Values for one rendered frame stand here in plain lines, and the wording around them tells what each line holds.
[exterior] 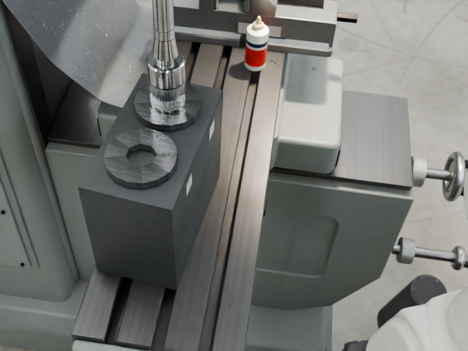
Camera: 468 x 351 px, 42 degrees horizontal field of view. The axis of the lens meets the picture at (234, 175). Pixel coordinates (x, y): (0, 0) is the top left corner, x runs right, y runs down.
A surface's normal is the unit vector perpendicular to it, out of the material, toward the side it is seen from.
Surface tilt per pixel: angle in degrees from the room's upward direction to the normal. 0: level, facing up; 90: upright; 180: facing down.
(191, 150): 0
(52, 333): 63
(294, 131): 0
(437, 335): 44
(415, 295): 12
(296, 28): 90
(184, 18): 90
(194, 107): 0
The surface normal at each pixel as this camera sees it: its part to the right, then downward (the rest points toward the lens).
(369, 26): 0.04, -0.65
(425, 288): 0.12, -0.48
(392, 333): -0.97, 0.14
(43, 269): -0.14, 0.73
